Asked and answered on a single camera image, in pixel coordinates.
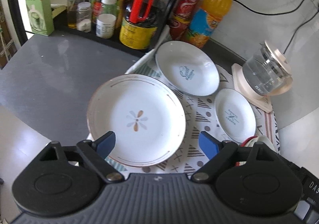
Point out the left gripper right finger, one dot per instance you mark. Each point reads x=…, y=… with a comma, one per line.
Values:
x=221, y=155

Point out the beige kettle base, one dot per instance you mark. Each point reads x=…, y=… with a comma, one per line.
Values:
x=242, y=86

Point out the black metal spice rack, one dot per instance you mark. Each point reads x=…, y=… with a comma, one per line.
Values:
x=62, y=23

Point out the red rimmed bowl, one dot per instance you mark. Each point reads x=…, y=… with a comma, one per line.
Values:
x=256, y=158

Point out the small white baking print plate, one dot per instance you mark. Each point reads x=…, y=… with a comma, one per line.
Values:
x=234, y=115

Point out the white Sweet print deep plate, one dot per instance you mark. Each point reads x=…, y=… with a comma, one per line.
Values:
x=187, y=68

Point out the green cardboard box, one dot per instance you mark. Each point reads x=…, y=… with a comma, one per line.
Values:
x=40, y=16

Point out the small glass salt jar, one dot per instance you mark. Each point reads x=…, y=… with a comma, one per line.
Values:
x=83, y=17

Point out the patterned fringed table mat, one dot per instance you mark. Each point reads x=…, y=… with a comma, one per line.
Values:
x=199, y=116

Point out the white capped seasoning jar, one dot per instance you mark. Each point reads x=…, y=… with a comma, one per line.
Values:
x=106, y=19

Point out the large soy sauce bottle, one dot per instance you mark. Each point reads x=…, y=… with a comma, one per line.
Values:
x=140, y=22

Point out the red drink can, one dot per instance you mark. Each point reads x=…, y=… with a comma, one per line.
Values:
x=178, y=26
x=184, y=8

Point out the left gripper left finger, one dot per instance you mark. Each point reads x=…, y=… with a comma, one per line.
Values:
x=94, y=153

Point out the glass kettle with beige handle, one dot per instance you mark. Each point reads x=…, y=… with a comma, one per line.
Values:
x=267, y=72

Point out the orange juice bottle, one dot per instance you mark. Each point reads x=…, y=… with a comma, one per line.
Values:
x=205, y=21

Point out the large flower pattern plate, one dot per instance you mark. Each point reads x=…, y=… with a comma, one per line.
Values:
x=146, y=116

